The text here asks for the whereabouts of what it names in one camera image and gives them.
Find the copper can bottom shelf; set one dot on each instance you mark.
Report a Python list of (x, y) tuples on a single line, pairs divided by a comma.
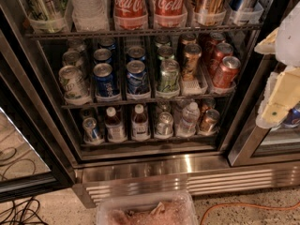
[(208, 125)]

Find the blue Pepsi can front right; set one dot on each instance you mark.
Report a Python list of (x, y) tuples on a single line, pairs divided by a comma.
[(137, 78)]

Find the blue can behind right door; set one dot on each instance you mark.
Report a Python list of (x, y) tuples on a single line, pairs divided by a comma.
[(293, 118)]

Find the clear water bottle top shelf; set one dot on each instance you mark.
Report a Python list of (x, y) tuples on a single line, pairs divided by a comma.
[(90, 15)]

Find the gold black can front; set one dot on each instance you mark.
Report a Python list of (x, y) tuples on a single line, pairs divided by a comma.
[(192, 54)]

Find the brown tea bottle white cap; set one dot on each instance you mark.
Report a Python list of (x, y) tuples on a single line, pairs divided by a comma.
[(140, 123)]

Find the clear water bottle shelf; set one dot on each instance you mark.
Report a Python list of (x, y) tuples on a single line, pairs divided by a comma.
[(188, 120), (90, 15)]

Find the green tall can top shelf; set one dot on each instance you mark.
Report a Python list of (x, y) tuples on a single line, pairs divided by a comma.
[(46, 10)]

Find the red coke can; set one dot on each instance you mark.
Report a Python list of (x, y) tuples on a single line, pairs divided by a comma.
[(221, 50), (226, 72)]

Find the large coca-cola can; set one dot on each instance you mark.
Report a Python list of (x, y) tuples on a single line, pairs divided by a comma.
[(168, 0), (128, 8)]

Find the closed right fridge door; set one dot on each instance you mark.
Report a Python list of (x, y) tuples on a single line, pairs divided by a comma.
[(260, 145)]

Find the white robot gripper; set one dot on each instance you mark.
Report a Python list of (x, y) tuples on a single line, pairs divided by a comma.
[(290, 39)]

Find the blue Pepsi can second row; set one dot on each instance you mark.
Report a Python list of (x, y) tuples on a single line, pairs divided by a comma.
[(102, 56)]

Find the blue pepsi can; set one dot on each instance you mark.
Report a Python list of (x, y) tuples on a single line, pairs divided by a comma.
[(137, 78), (105, 80)]

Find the large Coca-Cola can right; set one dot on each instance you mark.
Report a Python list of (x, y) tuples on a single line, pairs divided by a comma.
[(168, 0)]

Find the steel fridge base grille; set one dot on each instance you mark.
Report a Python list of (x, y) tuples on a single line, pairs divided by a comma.
[(196, 174)]

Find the large Coca-Cola can left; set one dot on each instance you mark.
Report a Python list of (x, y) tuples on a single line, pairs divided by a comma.
[(128, 8)]

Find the white green can front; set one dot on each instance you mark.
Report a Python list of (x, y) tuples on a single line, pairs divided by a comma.
[(73, 83)]

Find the brown tea bottle left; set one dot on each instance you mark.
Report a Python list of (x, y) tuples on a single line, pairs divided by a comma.
[(115, 126)]

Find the blue silver can bottom shelf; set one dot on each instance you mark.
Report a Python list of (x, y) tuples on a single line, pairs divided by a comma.
[(92, 133)]

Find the open glass fridge door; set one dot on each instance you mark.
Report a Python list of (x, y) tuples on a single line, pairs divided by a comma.
[(31, 162)]

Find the red Coke can middle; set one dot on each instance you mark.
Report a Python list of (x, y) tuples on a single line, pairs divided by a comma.
[(221, 50)]

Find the clear plastic bin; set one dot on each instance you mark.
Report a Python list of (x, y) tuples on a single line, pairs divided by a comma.
[(159, 208)]

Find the red Coke can front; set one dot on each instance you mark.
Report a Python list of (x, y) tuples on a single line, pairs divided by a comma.
[(226, 72)]

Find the clear water bottle bottom shelf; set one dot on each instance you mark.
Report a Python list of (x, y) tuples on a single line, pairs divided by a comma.
[(188, 120)]

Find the blue Pepsi can front left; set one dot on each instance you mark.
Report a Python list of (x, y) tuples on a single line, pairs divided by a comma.
[(105, 80)]

